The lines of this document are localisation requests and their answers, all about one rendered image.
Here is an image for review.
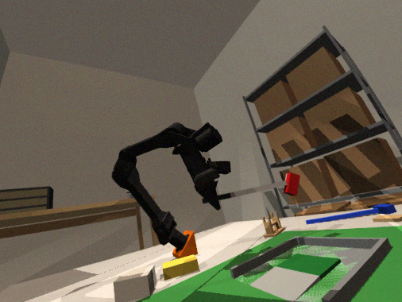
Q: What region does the green putting mat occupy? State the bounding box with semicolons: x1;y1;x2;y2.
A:
136;225;402;302

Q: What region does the red putter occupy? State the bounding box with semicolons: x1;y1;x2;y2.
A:
218;172;300;201

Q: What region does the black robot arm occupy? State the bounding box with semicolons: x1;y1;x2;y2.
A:
112;122;231;251

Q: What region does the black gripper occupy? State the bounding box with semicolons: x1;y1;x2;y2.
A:
185;156;221;210

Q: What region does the blue golf putter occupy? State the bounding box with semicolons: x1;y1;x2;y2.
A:
305;204;396;224

